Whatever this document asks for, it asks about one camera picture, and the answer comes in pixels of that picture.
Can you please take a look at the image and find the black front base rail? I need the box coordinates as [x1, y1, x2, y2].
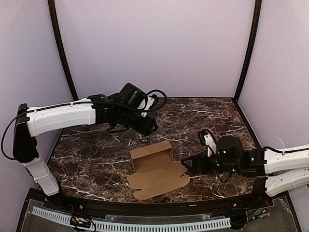
[41, 194, 273, 218]

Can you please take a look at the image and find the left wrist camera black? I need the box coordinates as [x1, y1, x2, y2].
[138, 95, 158, 111]

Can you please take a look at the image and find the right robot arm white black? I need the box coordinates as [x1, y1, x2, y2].
[181, 135, 309, 197]

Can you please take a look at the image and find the small green circuit board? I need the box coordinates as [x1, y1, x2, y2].
[70, 216, 91, 228]

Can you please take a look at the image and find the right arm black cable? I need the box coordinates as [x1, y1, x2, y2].
[263, 146, 309, 154]

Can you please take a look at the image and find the right black frame post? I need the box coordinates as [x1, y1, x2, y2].
[234, 0, 262, 102]

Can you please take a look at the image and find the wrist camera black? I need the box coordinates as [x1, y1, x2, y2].
[138, 95, 158, 111]
[197, 129, 217, 157]

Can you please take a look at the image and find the left black frame post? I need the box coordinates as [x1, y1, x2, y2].
[47, 0, 78, 101]

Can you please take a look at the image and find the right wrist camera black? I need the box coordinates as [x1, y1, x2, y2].
[197, 129, 217, 157]

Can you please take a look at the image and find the white slotted cable duct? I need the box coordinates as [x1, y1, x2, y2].
[31, 206, 232, 232]

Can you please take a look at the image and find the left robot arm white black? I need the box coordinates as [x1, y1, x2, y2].
[10, 83, 159, 196]

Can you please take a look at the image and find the black frame post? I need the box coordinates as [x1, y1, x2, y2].
[47, 0, 78, 101]
[234, 0, 262, 102]

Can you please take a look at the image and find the brown cardboard box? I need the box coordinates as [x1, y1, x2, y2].
[127, 141, 190, 200]

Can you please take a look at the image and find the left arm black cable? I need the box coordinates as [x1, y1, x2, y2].
[91, 89, 168, 113]

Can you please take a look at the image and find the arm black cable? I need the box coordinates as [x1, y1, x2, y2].
[263, 146, 309, 154]
[91, 89, 168, 113]

